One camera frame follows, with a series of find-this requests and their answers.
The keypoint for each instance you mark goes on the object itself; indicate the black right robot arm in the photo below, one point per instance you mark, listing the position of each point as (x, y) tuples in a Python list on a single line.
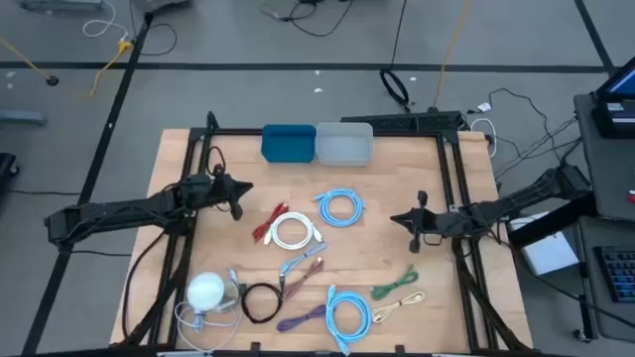
[(521, 198)]

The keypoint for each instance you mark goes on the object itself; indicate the grey side desk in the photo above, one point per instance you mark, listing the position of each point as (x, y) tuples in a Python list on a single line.
[(610, 173)]

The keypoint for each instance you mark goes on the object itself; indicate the black laptop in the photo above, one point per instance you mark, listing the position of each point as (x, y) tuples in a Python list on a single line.
[(617, 119)]

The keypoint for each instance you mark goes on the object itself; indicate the blue plastic bin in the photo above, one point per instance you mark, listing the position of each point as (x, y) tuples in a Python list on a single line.
[(288, 144)]

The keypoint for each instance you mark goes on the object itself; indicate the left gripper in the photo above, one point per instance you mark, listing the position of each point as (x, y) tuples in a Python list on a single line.
[(225, 191)]

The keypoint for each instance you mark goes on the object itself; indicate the white box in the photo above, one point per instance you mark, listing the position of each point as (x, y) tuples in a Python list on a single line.
[(548, 255)]

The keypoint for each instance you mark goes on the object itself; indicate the grey plastic bin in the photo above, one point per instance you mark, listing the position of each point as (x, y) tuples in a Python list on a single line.
[(344, 144)]

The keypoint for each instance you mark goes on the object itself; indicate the grey floor bar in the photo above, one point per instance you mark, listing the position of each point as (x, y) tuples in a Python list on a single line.
[(22, 118)]

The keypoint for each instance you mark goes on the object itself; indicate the black power strip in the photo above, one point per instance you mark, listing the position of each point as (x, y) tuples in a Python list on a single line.
[(397, 120)]

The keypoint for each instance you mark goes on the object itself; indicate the white round dome device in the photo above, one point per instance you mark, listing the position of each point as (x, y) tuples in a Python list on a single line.
[(205, 291)]

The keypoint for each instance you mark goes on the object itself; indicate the black aluminium frame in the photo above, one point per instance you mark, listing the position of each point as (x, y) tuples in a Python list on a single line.
[(238, 132)]

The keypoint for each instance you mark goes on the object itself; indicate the clear round base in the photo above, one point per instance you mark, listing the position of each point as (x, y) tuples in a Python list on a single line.
[(232, 297)]

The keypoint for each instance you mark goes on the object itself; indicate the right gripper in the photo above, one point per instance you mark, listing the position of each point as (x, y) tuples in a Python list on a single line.
[(426, 220)]

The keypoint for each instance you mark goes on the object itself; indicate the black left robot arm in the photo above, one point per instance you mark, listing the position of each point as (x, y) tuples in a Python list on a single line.
[(114, 213)]

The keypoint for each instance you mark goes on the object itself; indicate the black keyboard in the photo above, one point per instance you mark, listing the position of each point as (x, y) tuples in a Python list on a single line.
[(620, 273)]

